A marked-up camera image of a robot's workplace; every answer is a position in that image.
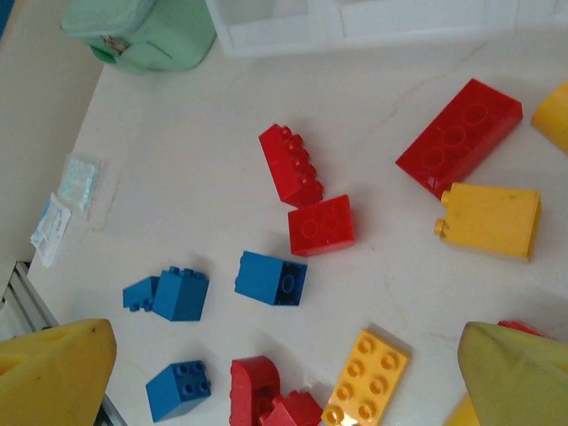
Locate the mint green zip pouch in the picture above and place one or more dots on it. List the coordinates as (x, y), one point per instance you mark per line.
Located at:
(168, 35)

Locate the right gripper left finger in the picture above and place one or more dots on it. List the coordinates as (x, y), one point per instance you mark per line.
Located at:
(49, 377)

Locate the small plastic sachets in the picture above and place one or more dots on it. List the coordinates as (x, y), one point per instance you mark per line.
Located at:
(51, 228)

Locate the yellow sloped lego brick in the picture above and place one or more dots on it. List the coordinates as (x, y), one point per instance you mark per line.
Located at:
(492, 222)

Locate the red square lego brick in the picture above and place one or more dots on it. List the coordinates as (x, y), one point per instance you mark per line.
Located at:
(321, 226)

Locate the blue sloped lego brick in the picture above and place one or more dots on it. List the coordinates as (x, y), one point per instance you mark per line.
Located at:
(137, 295)

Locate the clear plastic packet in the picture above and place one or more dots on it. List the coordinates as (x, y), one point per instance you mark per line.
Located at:
(80, 182)

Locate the small red lego brick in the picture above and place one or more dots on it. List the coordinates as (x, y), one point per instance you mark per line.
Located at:
(517, 326)

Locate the white three-compartment container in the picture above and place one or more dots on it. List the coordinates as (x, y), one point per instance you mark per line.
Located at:
(284, 42)

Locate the aluminium front rail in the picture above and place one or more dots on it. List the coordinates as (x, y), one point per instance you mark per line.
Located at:
(31, 302)

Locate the flat yellow eight-stud lego brick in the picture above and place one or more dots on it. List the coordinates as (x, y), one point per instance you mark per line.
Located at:
(368, 377)

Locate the large red rectangular lego brick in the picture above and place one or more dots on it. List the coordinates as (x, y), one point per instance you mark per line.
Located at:
(457, 137)

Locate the blue square lego brick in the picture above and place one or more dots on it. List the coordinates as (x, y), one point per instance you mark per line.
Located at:
(179, 297)
(168, 395)
(257, 277)

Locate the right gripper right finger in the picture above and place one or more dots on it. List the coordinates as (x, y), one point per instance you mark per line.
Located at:
(523, 381)

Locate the large red curved lego brick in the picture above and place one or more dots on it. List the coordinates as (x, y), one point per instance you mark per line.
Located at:
(248, 386)

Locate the yellow curved lego brick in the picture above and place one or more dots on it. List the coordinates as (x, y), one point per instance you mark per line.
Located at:
(554, 117)
(459, 415)

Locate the long red sloped lego brick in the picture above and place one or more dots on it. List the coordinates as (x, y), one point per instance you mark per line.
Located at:
(284, 168)

